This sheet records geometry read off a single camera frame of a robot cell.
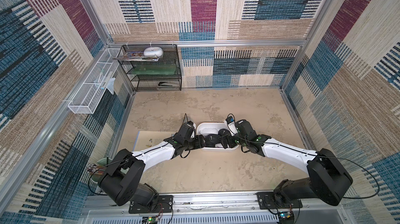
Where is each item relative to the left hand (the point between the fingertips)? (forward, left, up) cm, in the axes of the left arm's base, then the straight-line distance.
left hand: (203, 141), depth 88 cm
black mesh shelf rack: (+48, +35, 0) cm, 60 cm away
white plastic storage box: (+10, -4, -3) cm, 11 cm away
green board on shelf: (+36, +29, +21) cm, 51 cm away
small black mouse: (+1, -5, 0) cm, 5 cm away
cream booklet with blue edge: (+5, +34, -5) cm, 35 cm away
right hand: (+3, -12, +2) cm, 12 cm away
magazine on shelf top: (+40, +38, +28) cm, 62 cm away
